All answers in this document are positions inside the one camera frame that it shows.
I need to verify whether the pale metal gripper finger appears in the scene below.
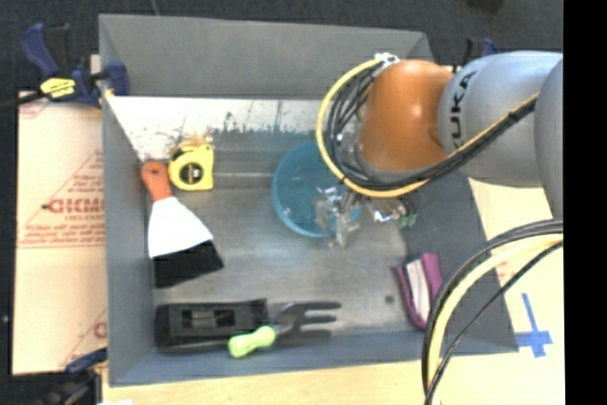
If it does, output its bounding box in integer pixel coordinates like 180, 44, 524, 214
326, 212, 362, 249
313, 186, 355, 224

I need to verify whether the orange white black brush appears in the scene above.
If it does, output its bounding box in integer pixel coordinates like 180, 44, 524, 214
139, 159, 225, 289

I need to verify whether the grey metal bin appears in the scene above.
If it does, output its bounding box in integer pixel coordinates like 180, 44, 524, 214
98, 13, 519, 388

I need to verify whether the green handled garden fork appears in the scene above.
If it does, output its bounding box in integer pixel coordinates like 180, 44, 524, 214
227, 301, 342, 359

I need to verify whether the brown cardboard board red print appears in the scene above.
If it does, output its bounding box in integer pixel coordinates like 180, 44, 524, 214
11, 89, 108, 376

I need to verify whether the blue plastic bowl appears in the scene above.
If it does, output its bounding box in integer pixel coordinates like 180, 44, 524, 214
271, 141, 362, 238

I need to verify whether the black stapler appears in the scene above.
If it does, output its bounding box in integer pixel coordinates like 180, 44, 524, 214
154, 298, 269, 354

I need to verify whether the purple and white packet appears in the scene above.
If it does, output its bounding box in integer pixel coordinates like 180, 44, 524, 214
395, 251, 445, 331

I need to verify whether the yellow tape measure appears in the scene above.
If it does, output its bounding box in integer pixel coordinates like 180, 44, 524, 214
168, 143, 215, 193

